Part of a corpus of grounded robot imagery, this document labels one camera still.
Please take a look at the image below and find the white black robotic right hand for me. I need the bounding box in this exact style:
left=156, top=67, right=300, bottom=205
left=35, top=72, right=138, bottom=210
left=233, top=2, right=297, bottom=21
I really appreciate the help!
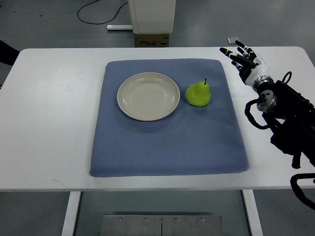
left=220, top=40, right=269, bottom=91

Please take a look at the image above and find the green pear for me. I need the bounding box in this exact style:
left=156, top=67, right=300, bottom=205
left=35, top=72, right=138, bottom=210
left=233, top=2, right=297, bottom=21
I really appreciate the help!
left=185, top=78, right=211, bottom=107

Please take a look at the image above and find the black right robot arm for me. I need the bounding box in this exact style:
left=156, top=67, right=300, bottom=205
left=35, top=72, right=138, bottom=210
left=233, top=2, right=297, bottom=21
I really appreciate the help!
left=245, top=71, right=315, bottom=169

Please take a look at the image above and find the small grey floor plate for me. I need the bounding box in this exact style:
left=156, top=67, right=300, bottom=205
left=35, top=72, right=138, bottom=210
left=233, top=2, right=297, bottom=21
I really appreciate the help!
left=226, top=37, right=239, bottom=45

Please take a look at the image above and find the beige round plate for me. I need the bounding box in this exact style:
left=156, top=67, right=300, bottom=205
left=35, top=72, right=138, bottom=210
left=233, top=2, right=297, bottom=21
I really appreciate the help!
left=117, top=72, right=180, bottom=121

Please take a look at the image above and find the blue textured mat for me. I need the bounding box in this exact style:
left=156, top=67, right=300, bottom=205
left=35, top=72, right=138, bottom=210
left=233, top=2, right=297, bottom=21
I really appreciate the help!
left=90, top=59, right=249, bottom=177

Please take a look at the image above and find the brown cardboard box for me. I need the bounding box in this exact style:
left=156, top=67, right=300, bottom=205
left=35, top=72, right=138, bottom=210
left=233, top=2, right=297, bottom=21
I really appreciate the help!
left=134, top=33, right=170, bottom=48

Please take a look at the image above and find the white cabinet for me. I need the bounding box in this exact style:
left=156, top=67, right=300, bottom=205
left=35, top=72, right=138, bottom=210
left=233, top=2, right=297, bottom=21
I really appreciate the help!
left=128, top=0, right=176, bottom=34

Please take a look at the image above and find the right white table leg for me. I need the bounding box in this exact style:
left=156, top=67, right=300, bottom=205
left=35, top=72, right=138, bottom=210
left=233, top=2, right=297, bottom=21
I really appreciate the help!
left=242, top=189, right=263, bottom=236

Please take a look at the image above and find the white table leg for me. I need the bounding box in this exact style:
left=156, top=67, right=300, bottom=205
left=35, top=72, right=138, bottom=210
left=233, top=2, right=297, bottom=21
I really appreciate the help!
left=242, top=189, right=263, bottom=236
left=61, top=191, right=81, bottom=236

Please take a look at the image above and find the left white table leg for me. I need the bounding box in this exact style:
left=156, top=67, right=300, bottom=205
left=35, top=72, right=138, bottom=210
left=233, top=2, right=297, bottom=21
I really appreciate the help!
left=61, top=191, right=81, bottom=236

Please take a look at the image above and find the black object at left edge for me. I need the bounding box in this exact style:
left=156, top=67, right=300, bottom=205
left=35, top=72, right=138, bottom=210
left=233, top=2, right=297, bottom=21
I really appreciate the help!
left=0, top=40, right=20, bottom=66

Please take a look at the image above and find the silver metal floor rail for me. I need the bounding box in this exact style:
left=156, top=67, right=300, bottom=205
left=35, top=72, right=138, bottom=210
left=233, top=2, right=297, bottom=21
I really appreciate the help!
left=106, top=25, right=133, bottom=31

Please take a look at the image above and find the black floor cable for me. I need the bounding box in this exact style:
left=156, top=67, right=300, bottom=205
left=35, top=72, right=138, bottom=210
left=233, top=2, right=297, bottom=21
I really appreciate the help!
left=77, top=0, right=129, bottom=25

